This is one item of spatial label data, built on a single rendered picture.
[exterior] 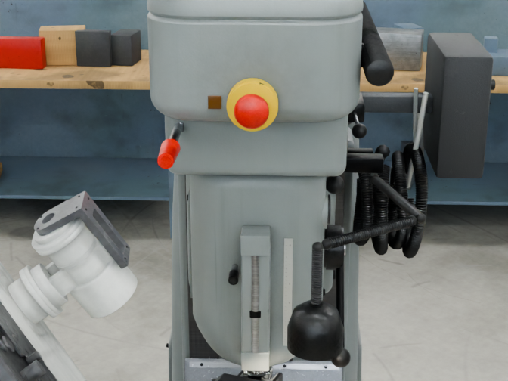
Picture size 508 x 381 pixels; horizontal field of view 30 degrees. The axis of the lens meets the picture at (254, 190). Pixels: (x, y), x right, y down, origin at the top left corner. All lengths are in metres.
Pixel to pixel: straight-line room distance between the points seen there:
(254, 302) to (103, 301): 0.34
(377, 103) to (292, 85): 0.55
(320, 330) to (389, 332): 3.08
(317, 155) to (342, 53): 0.18
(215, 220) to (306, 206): 0.13
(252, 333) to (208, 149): 0.28
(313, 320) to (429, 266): 3.74
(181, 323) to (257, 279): 0.65
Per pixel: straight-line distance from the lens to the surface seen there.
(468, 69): 1.57
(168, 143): 1.14
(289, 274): 1.34
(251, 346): 1.36
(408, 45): 5.10
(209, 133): 1.24
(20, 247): 5.19
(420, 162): 1.62
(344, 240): 1.19
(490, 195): 5.28
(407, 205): 1.30
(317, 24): 1.10
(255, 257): 1.29
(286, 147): 1.24
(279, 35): 1.10
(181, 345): 1.96
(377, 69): 1.15
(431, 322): 4.38
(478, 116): 1.59
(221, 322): 1.38
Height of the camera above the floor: 2.06
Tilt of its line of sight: 21 degrees down
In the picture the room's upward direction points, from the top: straight up
